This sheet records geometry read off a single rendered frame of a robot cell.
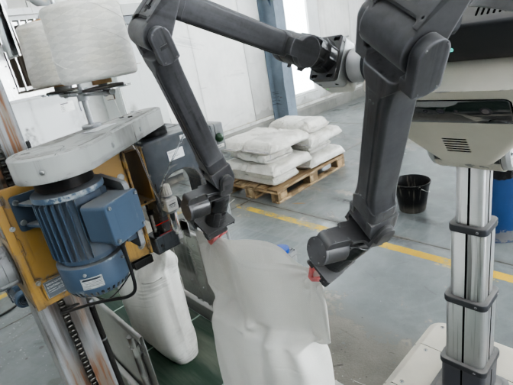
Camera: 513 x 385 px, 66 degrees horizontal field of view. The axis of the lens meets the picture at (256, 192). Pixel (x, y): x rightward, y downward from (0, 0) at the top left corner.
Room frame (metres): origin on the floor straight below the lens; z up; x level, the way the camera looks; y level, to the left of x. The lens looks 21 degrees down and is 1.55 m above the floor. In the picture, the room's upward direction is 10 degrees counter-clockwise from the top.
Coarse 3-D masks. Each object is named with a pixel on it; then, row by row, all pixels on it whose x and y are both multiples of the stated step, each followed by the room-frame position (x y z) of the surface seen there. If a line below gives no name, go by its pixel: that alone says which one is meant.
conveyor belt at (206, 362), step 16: (112, 304) 1.83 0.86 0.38; (128, 320) 1.66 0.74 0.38; (192, 320) 1.57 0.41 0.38; (208, 320) 1.55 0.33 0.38; (208, 336) 1.44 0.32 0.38; (208, 352) 1.34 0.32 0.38; (160, 368) 1.30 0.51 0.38; (176, 368) 1.28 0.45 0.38; (192, 368) 1.26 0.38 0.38; (208, 368) 1.25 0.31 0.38; (160, 384) 1.21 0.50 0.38; (176, 384) 1.20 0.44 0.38; (192, 384) 1.18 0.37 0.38; (208, 384) 1.17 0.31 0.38
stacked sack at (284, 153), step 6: (282, 150) 3.93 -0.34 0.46; (288, 150) 3.96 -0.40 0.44; (234, 156) 4.19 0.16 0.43; (240, 156) 4.09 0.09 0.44; (246, 156) 4.01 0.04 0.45; (252, 156) 3.92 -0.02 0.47; (258, 156) 3.84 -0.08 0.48; (264, 156) 3.81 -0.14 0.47; (276, 156) 3.86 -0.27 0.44; (282, 156) 3.88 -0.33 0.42; (258, 162) 3.85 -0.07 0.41; (264, 162) 3.77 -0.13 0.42; (270, 162) 3.81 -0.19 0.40
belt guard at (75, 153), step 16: (144, 112) 1.14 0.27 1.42; (160, 112) 1.20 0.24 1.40; (112, 128) 0.95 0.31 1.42; (128, 128) 0.98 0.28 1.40; (144, 128) 1.07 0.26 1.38; (48, 144) 0.88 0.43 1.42; (64, 144) 0.84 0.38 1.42; (80, 144) 0.81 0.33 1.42; (96, 144) 0.83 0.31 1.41; (112, 144) 0.89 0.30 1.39; (128, 144) 0.96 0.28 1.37; (16, 160) 0.76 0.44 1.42; (32, 160) 0.74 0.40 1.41; (48, 160) 0.75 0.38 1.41; (64, 160) 0.76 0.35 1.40; (80, 160) 0.78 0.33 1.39; (96, 160) 0.81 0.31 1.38; (16, 176) 0.76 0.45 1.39; (32, 176) 0.74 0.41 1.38; (48, 176) 0.74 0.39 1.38; (64, 176) 0.75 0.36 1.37
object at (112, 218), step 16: (112, 192) 0.82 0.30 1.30; (128, 192) 0.80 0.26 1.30; (80, 208) 0.76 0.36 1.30; (96, 208) 0.74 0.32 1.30; (112, 208) 0.75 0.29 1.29; (128, 208) 0.78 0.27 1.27; (96, 224) 0.75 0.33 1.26; (112, 224) 0.73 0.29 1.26; (128, 224) 0.77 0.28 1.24; (144, 224) 0.81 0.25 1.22; (96, 240) 0.75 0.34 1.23; (112, 240) 0.73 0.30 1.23
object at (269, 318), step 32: (224, 256) 1.01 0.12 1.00; (256, 256) 0.98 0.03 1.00; (288, 256) 0.87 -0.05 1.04; (224, 288) 1.05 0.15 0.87; (256, 288) 0.86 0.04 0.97; (288, 288) 0.82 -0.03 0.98; (320, 288) 0.77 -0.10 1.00; (224, 320) 0.97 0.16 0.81; (256, 320) 0.88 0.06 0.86; (288, 320) 0.83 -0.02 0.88; (320, 320) 0.78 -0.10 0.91; (224, 352) 0.96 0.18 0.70; (256, 352) 0.86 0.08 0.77; (288, 352) 0.80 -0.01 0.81; (320, 352) 0.81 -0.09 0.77; (224, 384) 1.01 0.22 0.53; (256, 384) 0.85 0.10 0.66; (288, 384) 0.78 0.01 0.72; (320, 384) 0.78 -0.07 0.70
